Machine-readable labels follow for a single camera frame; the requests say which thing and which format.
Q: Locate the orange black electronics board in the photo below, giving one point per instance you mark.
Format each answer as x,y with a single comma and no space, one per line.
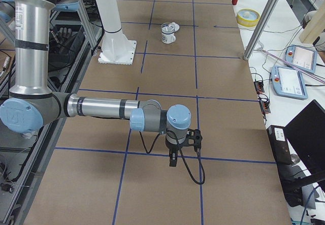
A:
259,86

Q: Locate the black computer box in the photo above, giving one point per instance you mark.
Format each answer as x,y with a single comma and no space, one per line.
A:
279,145

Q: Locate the far blue teach pendant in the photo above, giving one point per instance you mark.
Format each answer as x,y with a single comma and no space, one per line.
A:
302,57

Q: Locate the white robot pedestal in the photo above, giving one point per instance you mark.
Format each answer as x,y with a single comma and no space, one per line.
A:
115,48

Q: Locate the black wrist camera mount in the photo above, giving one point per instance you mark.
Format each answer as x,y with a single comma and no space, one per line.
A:
193,139

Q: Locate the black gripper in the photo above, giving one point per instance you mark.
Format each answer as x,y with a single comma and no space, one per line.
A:
173,148

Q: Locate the aluminium frame post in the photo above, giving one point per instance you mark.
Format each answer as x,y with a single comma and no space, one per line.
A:
266,14

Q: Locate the black monitor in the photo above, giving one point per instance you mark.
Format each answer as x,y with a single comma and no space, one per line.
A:
305,133

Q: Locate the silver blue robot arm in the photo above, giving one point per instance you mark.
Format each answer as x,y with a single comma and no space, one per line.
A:
32,104

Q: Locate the near blue teach pendant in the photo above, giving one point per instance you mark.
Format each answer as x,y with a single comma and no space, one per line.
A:
288,82

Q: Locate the blue teach pendant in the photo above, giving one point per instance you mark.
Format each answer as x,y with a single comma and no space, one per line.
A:
288,82
302,57

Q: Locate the white enamel mug blue rim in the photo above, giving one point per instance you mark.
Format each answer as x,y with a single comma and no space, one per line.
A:
168,39

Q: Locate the aluminium side frame rack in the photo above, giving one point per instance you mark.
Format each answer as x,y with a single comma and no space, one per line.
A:
24,167

